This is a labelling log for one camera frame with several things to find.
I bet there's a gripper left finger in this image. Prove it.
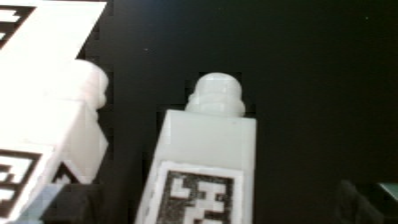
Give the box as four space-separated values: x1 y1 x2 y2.
40 184 102 224

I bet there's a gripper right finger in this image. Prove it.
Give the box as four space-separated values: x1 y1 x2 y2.
333 180 383 224

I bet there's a white table leg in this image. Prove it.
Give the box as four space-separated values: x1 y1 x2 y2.
0 0 108 224
132 73 255 224

